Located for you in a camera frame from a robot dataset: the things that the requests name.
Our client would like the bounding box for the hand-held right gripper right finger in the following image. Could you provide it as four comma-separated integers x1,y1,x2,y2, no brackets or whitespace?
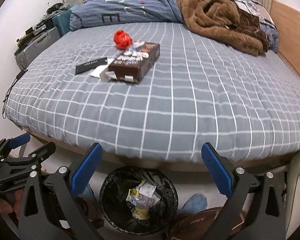
201,142,288,240

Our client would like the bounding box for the brown snack box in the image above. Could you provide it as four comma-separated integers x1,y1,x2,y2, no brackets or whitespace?
108,41,161,84

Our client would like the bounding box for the person's right leg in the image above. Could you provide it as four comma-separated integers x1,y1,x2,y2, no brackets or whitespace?
166,206,243,240

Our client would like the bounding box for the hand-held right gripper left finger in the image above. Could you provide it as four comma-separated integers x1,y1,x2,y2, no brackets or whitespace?
18,142,104,240

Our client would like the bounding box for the red wrapper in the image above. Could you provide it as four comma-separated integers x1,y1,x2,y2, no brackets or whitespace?
113,29,133,50

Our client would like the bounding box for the patterned pillow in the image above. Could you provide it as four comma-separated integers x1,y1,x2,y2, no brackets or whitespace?
225,0,277,28

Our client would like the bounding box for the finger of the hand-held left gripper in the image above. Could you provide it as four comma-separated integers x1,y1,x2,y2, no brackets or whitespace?
0,133,31,160
27,141,57,171

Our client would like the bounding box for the stack of dark flat items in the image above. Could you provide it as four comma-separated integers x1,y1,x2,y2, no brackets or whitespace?
16,17,54,47

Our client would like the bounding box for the grey checked bed sheet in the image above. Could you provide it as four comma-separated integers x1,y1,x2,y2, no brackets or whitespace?
5,21,300,164

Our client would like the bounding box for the brown fleece blanket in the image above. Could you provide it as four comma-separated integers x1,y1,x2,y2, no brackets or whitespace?
176,0,270,55

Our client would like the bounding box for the white cardboard box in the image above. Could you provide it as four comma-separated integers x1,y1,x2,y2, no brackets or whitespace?
137,181,158,202

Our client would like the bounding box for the black charger cable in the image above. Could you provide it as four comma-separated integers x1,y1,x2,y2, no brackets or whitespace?
2,69,28,120

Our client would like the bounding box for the trash bin with black liner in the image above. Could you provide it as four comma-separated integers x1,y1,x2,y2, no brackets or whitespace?
99,166,179,235

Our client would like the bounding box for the person's left hand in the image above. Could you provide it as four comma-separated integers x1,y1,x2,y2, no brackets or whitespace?
0,189,25,222

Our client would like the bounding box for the black packet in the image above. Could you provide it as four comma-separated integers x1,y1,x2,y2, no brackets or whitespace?
75,57,108,75

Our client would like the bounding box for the black cable tangle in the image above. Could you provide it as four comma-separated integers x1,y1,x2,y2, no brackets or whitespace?
47,2,65,14

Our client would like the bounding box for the blue slipper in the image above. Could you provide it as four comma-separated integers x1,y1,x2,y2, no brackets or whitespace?
179,193,208,215

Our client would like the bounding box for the white card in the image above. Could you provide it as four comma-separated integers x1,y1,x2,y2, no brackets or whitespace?
100,70,118,82

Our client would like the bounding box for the teal suitcase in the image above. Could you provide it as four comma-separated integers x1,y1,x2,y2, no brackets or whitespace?
51,9,73,37

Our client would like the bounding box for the grey suitcase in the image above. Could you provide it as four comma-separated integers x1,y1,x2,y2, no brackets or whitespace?
15,26,60,70

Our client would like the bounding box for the blue striped duvet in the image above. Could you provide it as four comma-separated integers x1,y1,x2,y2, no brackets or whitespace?
69,0,280,53

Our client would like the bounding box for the white paper piece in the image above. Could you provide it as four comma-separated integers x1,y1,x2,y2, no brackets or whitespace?
90,64,110,78

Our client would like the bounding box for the beige chair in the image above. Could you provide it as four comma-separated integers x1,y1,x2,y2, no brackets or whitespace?
284,152,300,230

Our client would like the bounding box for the wooden headboard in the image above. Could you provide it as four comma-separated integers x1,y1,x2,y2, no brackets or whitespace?
269,0,300,90

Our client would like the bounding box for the yellow printed wrapper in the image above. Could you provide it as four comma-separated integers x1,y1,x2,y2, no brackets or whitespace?
126,189,140,202

